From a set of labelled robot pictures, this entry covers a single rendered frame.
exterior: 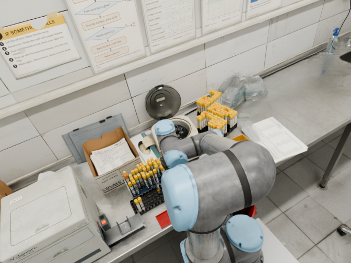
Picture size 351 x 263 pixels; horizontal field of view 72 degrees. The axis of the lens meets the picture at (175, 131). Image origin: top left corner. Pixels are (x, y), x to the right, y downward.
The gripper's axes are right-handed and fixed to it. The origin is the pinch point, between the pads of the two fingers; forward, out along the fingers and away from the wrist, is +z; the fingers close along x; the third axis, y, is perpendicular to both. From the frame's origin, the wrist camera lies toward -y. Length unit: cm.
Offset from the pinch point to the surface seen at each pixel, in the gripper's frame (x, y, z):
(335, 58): -164, 43, 11
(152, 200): 13.2, 4.3, 8.4
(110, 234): 35.7, -2.4, 6.3
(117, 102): 7, 57, -16
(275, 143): -60, 0, 9
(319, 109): -103, 7, 10
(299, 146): -68, -9, 9
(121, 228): 30.5, -2.6, 6.3
